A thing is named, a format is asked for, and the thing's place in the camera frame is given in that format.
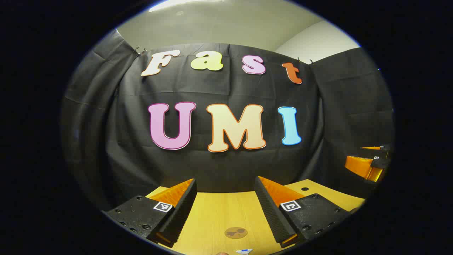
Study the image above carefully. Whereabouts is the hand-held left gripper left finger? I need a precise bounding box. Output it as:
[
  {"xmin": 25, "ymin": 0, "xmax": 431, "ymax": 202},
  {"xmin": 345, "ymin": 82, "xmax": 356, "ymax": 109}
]
[{"xmin": 102, "ymin": 178, "xmax": 197, "ymax": 248}]

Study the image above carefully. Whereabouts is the round cork coaster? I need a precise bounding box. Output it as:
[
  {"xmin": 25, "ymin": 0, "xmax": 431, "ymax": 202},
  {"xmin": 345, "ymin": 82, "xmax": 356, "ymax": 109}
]
[{"xmin": 224, "ymin": 227, "xmax": 248, "ymax": 239}]

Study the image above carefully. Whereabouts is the wooden desktop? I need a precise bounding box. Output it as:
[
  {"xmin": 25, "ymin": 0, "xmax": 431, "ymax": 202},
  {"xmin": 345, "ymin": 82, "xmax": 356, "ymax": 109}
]
[{"xmin": 145, "ymin": 179, "xmax": 366, "ymax": 255}]

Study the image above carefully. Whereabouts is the black backdrop cloth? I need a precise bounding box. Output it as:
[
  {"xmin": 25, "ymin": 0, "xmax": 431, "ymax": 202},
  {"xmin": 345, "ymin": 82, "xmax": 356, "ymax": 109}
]
[{"xmin": 60, "ymin": 28, "xmax": 395, "ymax": 213}]

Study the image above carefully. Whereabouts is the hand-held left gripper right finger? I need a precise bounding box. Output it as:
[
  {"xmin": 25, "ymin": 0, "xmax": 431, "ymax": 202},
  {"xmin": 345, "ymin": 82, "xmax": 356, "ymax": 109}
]
[{"xmin": 254, "ymin": 176, "xmax": 351, "ymax": 248}]

